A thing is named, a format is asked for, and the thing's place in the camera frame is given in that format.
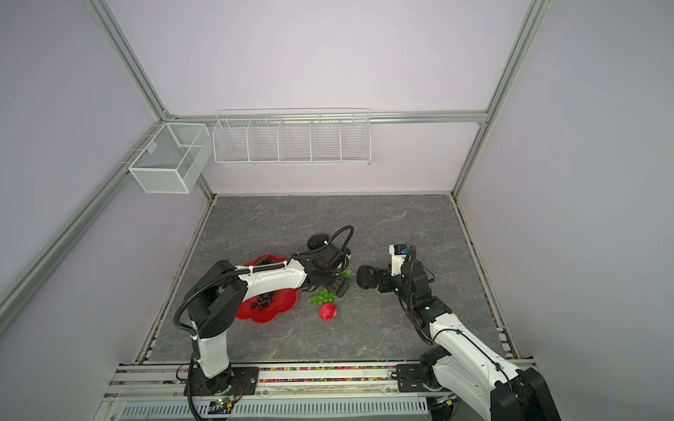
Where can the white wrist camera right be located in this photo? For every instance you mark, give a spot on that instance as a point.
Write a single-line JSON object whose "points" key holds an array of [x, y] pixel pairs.
{"points": [[401, 254]]}

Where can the dark purple grape bunch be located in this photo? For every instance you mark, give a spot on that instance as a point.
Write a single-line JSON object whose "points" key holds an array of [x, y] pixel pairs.
{"points": [[263, 301]]}

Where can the white mesh wall basket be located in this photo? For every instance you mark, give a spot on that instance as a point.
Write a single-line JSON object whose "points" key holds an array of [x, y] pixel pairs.
{"points": [[173, 159]]}

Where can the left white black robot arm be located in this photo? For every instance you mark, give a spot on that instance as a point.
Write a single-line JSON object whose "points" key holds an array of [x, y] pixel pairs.
{"points": [[210, 306]]}

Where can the black avocado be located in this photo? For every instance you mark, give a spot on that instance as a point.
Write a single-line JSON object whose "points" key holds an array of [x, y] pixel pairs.
{"points": [[362, 277]]}

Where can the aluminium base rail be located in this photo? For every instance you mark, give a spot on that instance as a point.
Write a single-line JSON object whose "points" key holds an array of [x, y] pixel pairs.
{"points": [[284, 390]]}

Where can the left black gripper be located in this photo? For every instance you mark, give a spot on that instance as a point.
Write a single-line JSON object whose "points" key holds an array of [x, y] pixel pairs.
{"points": [[342, 285]]}

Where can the green grape bunch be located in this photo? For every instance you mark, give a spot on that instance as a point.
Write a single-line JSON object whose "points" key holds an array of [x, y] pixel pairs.
{"points": [[327, 295]]}

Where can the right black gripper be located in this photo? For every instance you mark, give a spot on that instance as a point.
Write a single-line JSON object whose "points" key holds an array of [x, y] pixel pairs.
{"points": [[385, 275]]}

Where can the white wire wall rack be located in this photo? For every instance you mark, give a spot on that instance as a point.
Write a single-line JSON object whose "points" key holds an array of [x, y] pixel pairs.
{"points": [[292, 136]]}

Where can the red flower-shaped fruit bowl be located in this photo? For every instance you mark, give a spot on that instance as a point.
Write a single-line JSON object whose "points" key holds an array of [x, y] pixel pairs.
{"points": [[286, 285]]}

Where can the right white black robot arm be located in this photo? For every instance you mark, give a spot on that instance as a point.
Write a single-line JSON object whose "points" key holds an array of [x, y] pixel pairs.
{"points": [[492, 386]]}

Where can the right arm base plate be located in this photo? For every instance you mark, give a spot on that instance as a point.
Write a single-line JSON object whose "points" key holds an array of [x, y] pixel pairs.
{"points": [[412, 377]]}

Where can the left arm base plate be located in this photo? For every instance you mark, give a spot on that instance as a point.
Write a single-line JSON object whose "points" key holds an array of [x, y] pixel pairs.
{"points": [[234, 381]]}

